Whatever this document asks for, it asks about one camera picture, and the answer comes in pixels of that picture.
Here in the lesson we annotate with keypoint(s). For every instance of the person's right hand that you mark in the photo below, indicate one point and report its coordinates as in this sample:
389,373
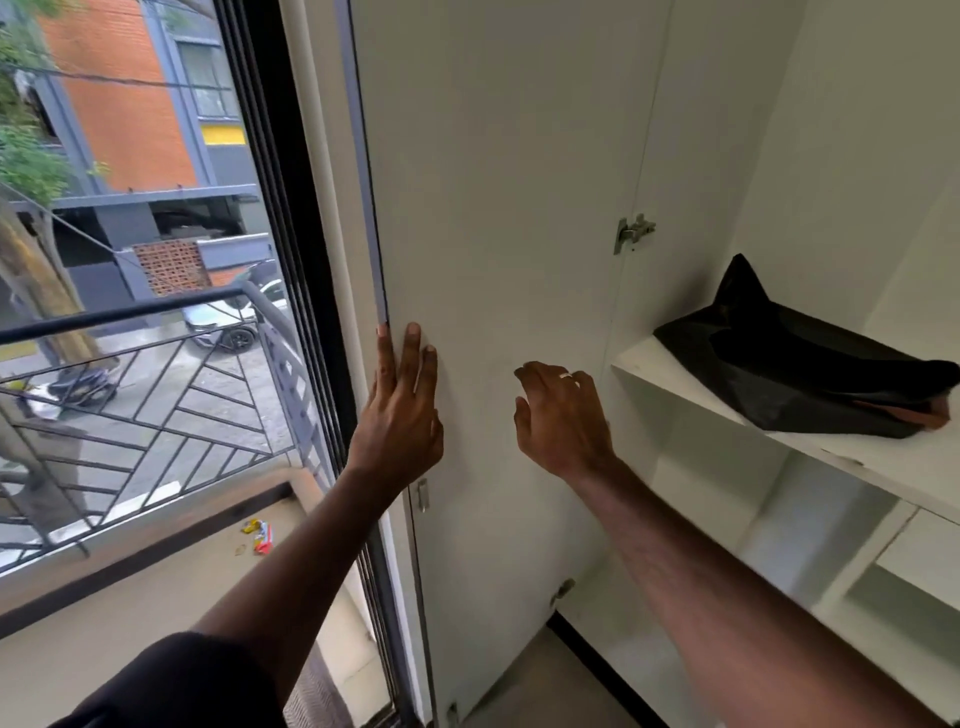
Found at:
566,431

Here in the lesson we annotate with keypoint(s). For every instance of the person's left hand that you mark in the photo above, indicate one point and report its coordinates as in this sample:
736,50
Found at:
397,427

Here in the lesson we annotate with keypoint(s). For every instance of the person's left middle finger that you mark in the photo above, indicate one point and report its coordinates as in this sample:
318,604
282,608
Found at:
409,356

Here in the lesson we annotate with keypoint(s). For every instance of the person's right little finger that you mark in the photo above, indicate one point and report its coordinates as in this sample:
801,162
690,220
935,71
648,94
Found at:
589,388

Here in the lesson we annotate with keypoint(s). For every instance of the person's right middle finger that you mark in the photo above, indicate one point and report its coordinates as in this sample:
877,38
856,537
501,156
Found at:
553,376

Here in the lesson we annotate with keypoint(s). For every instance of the person's right thumb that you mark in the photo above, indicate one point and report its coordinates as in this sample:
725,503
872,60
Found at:
522,421

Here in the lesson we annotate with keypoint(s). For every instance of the white wardrobe door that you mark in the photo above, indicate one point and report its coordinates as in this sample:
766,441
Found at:
510,187

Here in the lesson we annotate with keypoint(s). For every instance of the person's left forearm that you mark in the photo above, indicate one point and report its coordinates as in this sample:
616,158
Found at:
300,570

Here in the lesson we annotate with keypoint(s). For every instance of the person's right forearm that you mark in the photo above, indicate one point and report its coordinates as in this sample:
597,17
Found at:
720,607

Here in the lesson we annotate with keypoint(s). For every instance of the small metal door catch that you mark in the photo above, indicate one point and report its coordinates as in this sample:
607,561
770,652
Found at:
422,496

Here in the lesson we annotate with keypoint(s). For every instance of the metal door hinge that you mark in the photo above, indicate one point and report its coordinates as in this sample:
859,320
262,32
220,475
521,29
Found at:
632,232
562,591

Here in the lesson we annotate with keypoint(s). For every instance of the white car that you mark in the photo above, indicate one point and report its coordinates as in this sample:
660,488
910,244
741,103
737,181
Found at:
236,315

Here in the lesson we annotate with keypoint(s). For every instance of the black plastic bag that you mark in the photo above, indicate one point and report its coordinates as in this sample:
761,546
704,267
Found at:
795,367

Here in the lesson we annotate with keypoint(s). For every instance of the colourful plastic toy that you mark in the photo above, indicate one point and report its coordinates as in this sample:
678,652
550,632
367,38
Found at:
259,536

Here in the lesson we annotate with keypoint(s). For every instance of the black metal balcony railing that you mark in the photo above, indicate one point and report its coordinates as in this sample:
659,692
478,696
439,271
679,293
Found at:
172,405

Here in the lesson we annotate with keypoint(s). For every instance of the white wardrobe shelf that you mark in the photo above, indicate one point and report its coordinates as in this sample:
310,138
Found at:
870,454

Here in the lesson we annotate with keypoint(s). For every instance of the brown item under bag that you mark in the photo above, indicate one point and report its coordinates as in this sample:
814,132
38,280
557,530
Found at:
915,412

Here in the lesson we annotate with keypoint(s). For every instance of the parked scooter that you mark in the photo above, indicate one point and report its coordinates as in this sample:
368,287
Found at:
71,390

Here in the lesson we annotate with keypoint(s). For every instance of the white wardrobe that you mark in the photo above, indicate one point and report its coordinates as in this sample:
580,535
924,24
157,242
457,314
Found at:
832,150

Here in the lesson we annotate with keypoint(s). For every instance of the grey striped cloth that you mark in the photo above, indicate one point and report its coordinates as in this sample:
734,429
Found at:
315,694

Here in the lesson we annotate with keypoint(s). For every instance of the orange brick building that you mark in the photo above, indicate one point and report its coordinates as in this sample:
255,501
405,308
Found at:
127,97

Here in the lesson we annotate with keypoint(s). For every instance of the green tree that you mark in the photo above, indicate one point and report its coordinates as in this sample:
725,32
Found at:
30,225

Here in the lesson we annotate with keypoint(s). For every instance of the black shirt sleeve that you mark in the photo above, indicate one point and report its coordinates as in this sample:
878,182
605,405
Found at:
172,686

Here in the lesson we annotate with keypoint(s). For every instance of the black sliding door frame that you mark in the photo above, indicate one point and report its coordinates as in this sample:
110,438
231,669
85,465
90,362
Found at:
300,195

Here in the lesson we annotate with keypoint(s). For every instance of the brick lattice wall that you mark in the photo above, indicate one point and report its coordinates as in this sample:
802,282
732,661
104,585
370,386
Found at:
174,266

